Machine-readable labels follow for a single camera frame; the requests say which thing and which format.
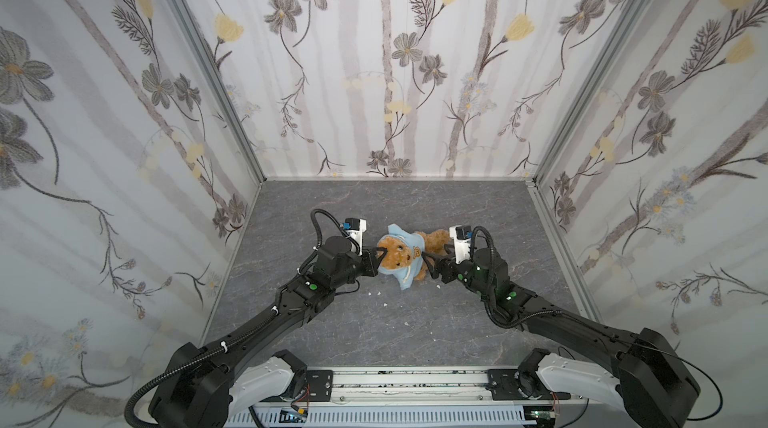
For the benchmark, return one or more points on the white perforated cable tray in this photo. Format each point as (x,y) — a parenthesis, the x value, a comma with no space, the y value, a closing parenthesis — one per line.
(397,416)

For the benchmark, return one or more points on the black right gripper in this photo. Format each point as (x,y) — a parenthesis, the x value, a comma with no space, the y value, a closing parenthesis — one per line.
(450,266)

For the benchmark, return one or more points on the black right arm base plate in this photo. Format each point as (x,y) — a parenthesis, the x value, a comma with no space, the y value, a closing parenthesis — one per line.
(505,384)

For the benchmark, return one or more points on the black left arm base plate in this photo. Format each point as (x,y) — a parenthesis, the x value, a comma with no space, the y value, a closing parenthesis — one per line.
(314,386)

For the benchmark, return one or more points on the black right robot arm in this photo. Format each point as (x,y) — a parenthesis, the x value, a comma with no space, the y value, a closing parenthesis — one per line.
(654,386)

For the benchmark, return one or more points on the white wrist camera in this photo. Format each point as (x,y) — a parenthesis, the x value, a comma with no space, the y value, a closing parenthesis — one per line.
(461,236)
(355,229)

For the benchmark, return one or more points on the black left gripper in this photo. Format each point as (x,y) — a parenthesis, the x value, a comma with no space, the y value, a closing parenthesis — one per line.
(368,260)

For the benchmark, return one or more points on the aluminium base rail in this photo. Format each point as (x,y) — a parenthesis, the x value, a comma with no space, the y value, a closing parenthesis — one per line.
(273,384)

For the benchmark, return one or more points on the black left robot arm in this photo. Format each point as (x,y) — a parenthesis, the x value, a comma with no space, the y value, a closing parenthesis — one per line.
(194,391)

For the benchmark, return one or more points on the aluminium corner post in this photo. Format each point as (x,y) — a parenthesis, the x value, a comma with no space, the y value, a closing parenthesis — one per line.
(199,49)
(628,20)

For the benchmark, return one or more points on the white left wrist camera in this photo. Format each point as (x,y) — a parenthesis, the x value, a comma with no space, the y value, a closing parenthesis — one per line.
(355,229)

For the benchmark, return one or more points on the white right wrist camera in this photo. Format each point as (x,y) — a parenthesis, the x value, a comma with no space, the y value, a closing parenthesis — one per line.
(461,236)

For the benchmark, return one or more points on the aluminium corner post right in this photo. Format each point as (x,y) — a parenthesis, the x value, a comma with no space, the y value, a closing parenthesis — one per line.
(628,20)

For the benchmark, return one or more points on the brown teddy bear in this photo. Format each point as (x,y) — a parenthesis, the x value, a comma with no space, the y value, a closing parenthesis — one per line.
(435,242)

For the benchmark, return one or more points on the aluminium corner post left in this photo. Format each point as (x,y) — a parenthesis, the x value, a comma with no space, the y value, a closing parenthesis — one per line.
(199,49)

